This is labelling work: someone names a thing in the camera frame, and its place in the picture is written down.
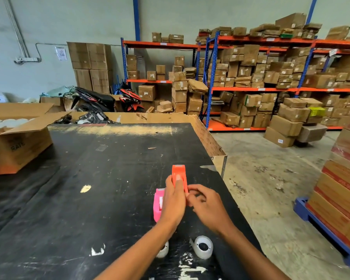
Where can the person's right hand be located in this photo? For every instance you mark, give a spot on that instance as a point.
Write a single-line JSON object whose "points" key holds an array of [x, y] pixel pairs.
{"points": [[211, 208]]}

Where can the person's left hand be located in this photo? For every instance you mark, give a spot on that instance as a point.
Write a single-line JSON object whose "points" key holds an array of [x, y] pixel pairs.
{"points": [[173, 204]]}

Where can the person's right thumb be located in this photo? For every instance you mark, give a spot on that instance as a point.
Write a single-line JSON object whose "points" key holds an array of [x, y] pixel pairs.
{"points": [[197, 188]]}

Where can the person's left thumb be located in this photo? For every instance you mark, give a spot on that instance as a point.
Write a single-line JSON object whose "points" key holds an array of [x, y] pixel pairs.
{"points": [[179, 183]]}

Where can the orange tape dispenser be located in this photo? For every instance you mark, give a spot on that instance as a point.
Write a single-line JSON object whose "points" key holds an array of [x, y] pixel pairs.
{"points": [[179, 172]]}

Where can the person's left forearm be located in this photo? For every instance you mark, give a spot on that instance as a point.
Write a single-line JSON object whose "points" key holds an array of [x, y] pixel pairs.
{"points": [[140, 253]]}

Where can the person's right forearm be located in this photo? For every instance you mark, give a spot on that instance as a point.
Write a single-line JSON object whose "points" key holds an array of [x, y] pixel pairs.
{"points": [[250, 256]]}

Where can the pink tape dispenser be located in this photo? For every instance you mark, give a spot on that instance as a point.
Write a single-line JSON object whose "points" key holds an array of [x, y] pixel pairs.
{"points": [[157, 205]]}

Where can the white plastic dome cover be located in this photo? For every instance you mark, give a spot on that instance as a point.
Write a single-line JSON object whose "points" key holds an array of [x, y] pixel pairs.
{"points": [[206, 240], [164, 252]]}

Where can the long shallow cardboard box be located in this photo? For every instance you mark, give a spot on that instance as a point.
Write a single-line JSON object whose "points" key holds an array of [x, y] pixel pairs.
{"points": [[163, 118]]}

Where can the red and black motorcycle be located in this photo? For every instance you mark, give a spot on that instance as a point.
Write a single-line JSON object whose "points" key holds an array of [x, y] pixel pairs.
{"points": [[130, 99]]}

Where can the shelved group of cardboard boxes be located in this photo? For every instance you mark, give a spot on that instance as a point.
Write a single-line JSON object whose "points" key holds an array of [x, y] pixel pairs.
{"points": [[338, 78], [179, 84]]}

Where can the heap of black plastic bags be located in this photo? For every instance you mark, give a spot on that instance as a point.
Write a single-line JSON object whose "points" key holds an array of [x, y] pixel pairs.
{"points": [[92, 117]]}

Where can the wide blue orange shelf rack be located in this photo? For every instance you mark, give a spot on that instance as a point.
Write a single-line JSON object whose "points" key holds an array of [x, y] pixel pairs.
{"points": [[250, 89]]}

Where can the floor pile of cardboard boxes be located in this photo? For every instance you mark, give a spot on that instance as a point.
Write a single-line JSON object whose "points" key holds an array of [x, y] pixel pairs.
{"points": [[288, 122]]}

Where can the grey wrapped box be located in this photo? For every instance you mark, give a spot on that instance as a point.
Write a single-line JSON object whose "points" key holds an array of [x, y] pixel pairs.
{"points": [[311, 133]]}

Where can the dense shelved cardboard box group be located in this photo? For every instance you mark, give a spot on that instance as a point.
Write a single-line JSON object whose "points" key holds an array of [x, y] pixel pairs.
{"points": [[250, 69]]}

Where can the blue plastic pallet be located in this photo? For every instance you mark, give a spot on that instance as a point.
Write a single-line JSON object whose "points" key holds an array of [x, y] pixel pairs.
{"points": [[323, 227]]}

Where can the narrow blue orange shelf rack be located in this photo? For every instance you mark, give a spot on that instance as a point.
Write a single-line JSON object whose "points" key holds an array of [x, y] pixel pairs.
{"points": [[157, 44]]}

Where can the yellow green box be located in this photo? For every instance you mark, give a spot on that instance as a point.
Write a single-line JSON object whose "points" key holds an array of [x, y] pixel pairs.
{"points": [[317, 111]]}

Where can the stack of red striped cartons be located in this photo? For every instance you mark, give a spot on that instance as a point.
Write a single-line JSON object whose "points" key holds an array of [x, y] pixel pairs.
{"points": [[344, 183]]}

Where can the stack of large brown cartons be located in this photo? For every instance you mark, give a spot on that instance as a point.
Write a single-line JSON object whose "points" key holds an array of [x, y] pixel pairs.
{"points": [[90, 64]]}

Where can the small open cardboard box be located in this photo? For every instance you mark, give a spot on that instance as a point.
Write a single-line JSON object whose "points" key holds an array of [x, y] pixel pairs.
{"points": [[51, 100]]}

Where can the large open cardboard box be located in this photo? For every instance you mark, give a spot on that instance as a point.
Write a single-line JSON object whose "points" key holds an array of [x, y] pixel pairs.
{"points": [[17, 148]]}

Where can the blue steel column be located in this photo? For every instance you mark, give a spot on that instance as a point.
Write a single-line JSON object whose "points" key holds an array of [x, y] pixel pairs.
{"points": [[136, 17], [311, 10]]}

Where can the group of white rolls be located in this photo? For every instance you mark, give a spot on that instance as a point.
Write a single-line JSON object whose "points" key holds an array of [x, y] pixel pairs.
{"points": [[8, 123]]}

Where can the white wall notice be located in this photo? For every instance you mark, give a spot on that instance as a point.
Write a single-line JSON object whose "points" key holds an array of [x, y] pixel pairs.
{"points": [[61, 53]]}

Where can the white wall socket box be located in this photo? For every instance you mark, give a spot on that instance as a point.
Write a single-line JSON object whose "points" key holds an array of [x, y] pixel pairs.
{"points": [[26, 59]]}

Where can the grey wall conduit pipes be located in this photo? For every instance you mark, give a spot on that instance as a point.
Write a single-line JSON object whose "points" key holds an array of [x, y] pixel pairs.
{"points": [[16, 29]]}

